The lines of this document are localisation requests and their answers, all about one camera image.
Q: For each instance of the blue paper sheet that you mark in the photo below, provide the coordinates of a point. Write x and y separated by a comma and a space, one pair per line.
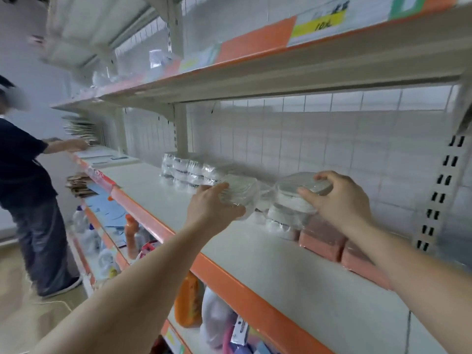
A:
109, 210

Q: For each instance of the clear lid white plastic box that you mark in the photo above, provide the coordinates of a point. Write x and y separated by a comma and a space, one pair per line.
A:
295, 189

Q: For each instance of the stack of brown paper bags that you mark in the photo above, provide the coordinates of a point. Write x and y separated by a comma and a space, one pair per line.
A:
81, 185

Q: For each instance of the blue tub of red packets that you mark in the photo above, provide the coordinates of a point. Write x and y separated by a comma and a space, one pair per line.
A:
147, 249

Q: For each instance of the orange lid plastic box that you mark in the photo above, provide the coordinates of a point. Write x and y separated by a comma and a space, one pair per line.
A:
365, 265

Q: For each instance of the person's right forearm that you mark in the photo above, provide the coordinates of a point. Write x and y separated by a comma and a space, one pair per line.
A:
420, 284

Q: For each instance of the white plastic jug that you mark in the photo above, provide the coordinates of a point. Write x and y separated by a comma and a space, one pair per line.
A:
96, 247
216, 320

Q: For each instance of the person's left hand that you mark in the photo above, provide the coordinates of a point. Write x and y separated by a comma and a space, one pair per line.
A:
210, 214

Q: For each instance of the person's left forearm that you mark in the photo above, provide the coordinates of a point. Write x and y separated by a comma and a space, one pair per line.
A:
125, 306

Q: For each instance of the person's right hand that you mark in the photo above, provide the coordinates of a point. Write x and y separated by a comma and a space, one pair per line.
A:
343, 202

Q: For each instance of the white label green arrow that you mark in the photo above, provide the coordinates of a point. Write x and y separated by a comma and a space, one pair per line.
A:
197, 60
321, 22

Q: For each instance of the white flat carton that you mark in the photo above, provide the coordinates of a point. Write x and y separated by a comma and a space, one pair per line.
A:
107, 157

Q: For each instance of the pink tub of blue packets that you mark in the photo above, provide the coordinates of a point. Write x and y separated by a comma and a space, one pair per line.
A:
243, 339

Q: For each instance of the orange metal store shelving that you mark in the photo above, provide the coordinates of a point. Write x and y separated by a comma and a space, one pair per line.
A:
243, 44

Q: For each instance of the stack of flat cartons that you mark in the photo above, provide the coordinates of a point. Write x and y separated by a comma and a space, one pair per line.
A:
81, 129

